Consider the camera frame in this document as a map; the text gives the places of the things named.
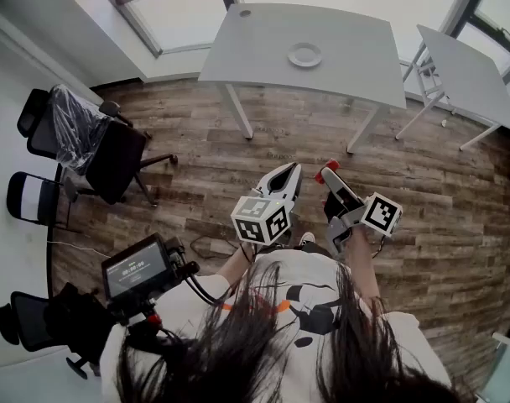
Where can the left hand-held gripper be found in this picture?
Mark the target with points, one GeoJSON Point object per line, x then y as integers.
{"type": "Point", "coordinates": [261, 221]}

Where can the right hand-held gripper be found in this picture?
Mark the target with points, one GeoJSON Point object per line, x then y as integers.
{"type": "Point", "coordinates": [381, 214]}

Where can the small red object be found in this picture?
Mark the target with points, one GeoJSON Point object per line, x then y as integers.
{"type": "Point", "coordinates": [319, 177]}

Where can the white round plate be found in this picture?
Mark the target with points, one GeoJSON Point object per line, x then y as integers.
{"type": "Point", "coordinates": [304, 55]}

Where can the person's left forearm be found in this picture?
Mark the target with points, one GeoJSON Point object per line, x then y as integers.
{"type": "Point", "coordinates": [234, 267]}

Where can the person's right forearm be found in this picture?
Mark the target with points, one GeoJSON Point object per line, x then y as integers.
{"type": "Point", "coordinates": [360, 267]}

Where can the person's white shoe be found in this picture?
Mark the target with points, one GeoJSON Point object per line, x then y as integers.
{"type": "Point", "coordinates": [307, 238]}

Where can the person's dark trousers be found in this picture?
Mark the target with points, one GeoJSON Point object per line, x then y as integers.
{"type": "Point", "coordinates": [318, 249]}

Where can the person's white printed shirt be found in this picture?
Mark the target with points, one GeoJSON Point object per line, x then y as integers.
{"type": "Point", "coordinates": [313, 267]}

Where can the white table with grommet hole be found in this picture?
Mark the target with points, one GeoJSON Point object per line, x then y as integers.
{"type": "Point", "coordinates": [259, 48]}

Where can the black monitor screen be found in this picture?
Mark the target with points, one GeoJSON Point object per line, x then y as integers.
{"type": "Point", "coordinates": [135, 269]}

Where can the black plastic-wrapped office chair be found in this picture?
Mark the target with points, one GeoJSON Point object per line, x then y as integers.
{"type": "Point", "coordinates": [112, 158]}

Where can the white table with crossed legs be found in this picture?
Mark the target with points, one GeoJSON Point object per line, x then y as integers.
{"type": "Point", "coordinates": [469, 69]}

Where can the dark-framed window with open sash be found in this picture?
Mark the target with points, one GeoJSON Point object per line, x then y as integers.
{"type": "Point", "coordinates": [175, 15]}

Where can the black and white folding chair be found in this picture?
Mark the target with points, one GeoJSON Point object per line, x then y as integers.
{"type": "Point", "coordinates": [30, 197]}

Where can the black mesh office chair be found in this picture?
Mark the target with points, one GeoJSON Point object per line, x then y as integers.
{"type": "Point", "coordinates": [32, 321]}

